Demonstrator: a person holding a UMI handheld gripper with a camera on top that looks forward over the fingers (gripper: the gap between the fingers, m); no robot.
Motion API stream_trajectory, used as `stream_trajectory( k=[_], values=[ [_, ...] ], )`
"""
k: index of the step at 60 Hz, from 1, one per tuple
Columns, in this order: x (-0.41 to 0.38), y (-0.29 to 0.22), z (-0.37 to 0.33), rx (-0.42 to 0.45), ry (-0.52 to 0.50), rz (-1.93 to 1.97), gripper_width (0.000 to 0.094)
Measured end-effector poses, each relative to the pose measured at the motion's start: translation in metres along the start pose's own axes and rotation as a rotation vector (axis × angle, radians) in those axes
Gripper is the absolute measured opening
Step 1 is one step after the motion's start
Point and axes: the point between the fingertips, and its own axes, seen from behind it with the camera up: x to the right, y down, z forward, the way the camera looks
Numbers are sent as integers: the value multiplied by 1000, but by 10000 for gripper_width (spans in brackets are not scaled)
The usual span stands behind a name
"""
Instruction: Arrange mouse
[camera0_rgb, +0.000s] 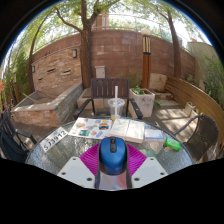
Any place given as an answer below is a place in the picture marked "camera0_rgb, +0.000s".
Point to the stone raised garden bed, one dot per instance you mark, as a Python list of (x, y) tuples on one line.
[(66, 103)]

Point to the grey wall utility box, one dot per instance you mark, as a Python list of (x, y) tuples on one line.
[(100, 72)]

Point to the small green packet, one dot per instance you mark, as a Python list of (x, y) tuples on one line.
[(172, 143)]

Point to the white license plate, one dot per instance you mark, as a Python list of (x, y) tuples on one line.
[(53, 139)]

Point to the curved wooden bench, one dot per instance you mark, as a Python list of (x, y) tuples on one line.
[(193, 96)]

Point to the thin leaning tree trunk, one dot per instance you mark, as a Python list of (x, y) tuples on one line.
[(30, 73)]

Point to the small white blue card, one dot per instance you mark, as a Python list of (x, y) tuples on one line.
[(154, 134)]

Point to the slender straight tree trunk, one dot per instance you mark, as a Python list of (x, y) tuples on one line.
[(176, 50)]

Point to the thick forked tree trunk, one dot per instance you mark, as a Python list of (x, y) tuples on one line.
[(86, 60)]

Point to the black slatted armchair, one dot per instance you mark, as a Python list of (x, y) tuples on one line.
[(10, 140)]

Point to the wooden garden lamp post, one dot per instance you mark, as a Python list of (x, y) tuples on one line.
[(146, 66)]

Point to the white square planter box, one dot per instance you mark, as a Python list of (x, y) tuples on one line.
[(145, 101)]

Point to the white open book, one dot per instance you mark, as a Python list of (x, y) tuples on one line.
[(128, 130)]

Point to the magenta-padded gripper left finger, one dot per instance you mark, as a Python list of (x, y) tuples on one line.
[(76, 170)]

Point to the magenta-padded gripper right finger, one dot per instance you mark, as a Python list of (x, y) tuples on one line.
[(148, 170)]

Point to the black wall lamp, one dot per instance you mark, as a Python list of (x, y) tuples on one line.
[(74, 53), (33, 68)]

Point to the clear plastic cup with straw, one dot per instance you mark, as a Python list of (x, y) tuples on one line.
[(116, 106)]

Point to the dark metal mesh chair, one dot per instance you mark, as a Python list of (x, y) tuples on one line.
[(203, 136)]

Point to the blue and black computer mouse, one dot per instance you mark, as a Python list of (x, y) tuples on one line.
[(113, 155)]

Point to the colourful printed paper sheet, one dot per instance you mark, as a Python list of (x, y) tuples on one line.
[(90, 128)]

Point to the dark wooden slatted chair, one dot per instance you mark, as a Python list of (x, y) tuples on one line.
[(105, 88)]

